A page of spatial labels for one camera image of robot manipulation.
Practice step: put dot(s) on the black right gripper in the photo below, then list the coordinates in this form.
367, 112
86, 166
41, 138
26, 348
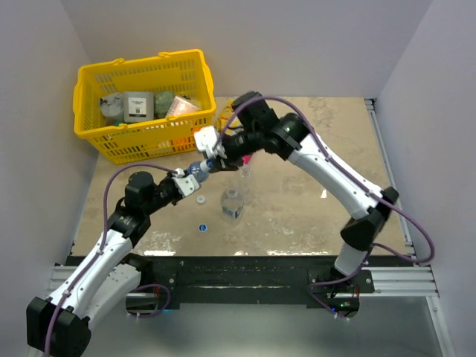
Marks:
230, 163

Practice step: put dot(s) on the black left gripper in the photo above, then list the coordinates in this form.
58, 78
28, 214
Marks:
169, 179

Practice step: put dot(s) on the clear bottle blue label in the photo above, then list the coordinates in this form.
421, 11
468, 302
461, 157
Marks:
201, 170

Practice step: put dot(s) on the clear bottle white green label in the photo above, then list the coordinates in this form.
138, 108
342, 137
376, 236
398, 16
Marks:
232, 203

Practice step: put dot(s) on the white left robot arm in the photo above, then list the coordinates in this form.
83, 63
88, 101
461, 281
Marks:
61, 323

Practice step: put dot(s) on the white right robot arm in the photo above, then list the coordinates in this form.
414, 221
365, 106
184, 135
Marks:
293, 139

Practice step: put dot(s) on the clear unlabelled plastic bottle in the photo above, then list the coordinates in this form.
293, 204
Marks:
246, 183

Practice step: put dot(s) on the yellow snack bag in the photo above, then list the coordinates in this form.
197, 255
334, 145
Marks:
223, 118

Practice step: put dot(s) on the orange item in basket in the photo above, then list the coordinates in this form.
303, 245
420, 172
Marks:
189, 139

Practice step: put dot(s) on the pink packet in basket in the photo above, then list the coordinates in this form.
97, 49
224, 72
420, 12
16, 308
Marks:
181, 106

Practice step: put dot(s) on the grey box with label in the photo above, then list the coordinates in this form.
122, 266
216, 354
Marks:
138, 106

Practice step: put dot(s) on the green round item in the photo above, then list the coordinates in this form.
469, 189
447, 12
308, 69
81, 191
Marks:
163, 100

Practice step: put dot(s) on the yellow plastic shopping basket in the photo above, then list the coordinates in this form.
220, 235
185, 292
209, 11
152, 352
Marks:
183, 72

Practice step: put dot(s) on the grey pouch in basket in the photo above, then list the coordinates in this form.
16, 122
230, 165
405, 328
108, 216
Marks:
111, 107

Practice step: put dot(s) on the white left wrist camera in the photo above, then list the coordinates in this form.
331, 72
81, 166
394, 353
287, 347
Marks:
184, 182

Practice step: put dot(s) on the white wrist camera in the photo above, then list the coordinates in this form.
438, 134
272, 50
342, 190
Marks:
184, 182
209, 143

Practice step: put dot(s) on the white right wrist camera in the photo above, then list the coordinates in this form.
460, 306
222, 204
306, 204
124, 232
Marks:
209, 143

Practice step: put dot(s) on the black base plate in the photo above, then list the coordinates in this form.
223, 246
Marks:
271, 280

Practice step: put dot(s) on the aluminium rail frame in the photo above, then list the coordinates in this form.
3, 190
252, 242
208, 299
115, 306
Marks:
413, 279

